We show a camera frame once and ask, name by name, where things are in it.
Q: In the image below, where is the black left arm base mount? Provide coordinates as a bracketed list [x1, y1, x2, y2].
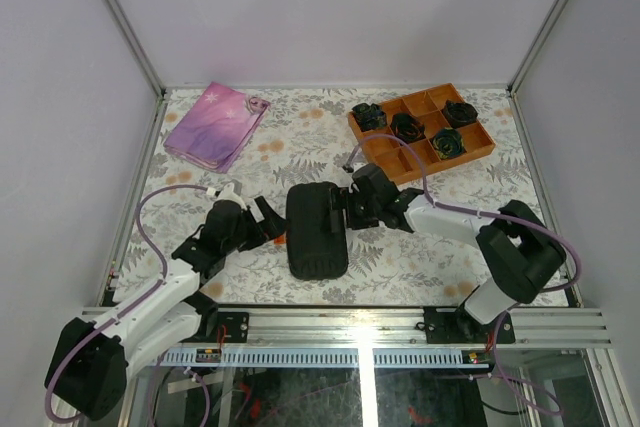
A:
[188, 312, 250, 344]

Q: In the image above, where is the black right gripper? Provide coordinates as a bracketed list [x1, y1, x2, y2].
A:
[321, 188, 381, 234]

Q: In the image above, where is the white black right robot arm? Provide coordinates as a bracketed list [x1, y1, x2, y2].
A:
[329, 164, 567, 342]

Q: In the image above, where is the black green rolled tape front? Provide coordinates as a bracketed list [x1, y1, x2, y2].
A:
[430, 128, 466, 160]

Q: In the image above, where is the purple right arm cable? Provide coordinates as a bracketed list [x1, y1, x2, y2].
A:
[342, 134, 584, 416]

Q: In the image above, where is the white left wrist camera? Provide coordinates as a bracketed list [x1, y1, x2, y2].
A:
[205, 182, 249, 211]

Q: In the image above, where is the black rolled tape far right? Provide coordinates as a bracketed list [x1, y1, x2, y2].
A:
[442, 100, 478, 129]

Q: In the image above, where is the orange compartment tray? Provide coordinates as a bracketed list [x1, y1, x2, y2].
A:
[347, 83, 495, 185]

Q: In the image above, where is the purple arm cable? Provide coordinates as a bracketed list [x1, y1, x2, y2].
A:
[342, 134, 584, 416]
[43, 184, 221, 427]

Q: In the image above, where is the aluminium front rail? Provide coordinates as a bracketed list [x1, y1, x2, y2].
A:
[219, 305, 613, 350]

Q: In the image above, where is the purple folded cloth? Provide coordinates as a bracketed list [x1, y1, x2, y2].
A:
[163, 83, 271, 173]

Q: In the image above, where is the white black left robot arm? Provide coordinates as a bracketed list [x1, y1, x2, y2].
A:
[44, 195, 286, 424]

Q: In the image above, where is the black rolled tape far left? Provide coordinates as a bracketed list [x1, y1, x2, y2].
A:
[351, 103, 387, 132]

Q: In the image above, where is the black rolled tape centre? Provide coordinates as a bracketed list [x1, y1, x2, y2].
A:
[390, 113, 425, 144]

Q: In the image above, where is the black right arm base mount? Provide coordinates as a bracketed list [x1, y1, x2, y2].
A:
[422, 307, 516, 345]

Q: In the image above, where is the black plastic tool case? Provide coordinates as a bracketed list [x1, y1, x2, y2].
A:
[285, 182, 348, 281]

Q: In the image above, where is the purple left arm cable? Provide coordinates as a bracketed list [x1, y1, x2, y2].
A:
[43, 184, 221, 427]

